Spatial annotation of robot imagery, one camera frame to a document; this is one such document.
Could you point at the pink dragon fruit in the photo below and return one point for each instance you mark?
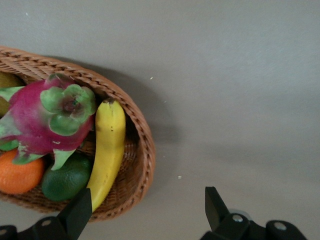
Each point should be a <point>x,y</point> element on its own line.
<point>30,117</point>

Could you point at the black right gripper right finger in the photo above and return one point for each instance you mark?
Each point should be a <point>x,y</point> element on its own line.
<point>220,220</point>

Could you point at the orange fruit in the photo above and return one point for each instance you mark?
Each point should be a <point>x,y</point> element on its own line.
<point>17,175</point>

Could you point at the green avocado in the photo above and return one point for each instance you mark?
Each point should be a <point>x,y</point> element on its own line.
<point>62,182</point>

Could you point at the brown kiwi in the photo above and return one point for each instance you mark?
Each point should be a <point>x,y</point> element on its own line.
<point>10,80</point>

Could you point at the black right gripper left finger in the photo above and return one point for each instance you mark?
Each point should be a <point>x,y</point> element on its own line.
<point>70,220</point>

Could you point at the brown table mat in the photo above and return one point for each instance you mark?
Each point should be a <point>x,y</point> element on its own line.
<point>225,75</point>

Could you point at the yellow banana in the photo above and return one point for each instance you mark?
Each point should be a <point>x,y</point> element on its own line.
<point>110,140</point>

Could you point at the brown wicker basket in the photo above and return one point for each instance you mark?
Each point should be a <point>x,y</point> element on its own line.
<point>140,155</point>

